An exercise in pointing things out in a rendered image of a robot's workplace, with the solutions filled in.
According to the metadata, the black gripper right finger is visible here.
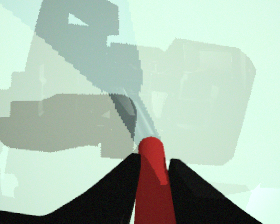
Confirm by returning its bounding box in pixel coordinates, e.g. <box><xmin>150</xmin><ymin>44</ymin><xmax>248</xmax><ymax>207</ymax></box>
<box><xmin>168</xmin><ymin>159</ymin><xmax>262</xmax><ymax>224</ymax></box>

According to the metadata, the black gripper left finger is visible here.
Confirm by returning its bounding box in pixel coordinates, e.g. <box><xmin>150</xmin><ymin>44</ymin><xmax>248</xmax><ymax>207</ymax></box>
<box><xmin>0</xmin><ymin>153</ymin><xmax>140</xmax><ymax>224</ymax></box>

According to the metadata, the red peg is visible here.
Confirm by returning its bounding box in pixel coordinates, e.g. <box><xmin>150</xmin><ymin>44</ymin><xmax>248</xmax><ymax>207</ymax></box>
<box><xmin>135</xmin><ymin>137</ymin><xmax>176</xmax><ymax>224</ymax></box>

